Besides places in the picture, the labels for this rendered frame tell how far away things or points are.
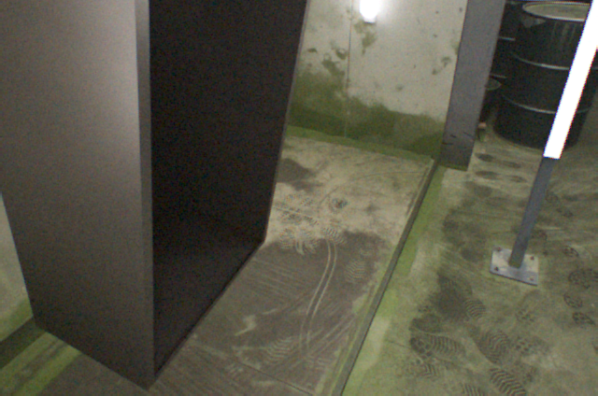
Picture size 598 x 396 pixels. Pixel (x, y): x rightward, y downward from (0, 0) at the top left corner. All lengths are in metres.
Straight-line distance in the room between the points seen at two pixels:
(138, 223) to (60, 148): 0.18
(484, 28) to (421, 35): 0.33
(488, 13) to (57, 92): 2.26
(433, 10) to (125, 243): 2.20
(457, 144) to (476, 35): 0.67
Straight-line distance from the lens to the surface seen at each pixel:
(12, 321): 1.96
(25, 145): 0.91
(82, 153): 0.81
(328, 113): 3.07
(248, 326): 1.85
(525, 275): 2.30
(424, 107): 2.85
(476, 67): 2.73
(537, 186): 2.07
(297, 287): 1.97
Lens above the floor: 1.46
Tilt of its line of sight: 31 degrees down
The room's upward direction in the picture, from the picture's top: straight up
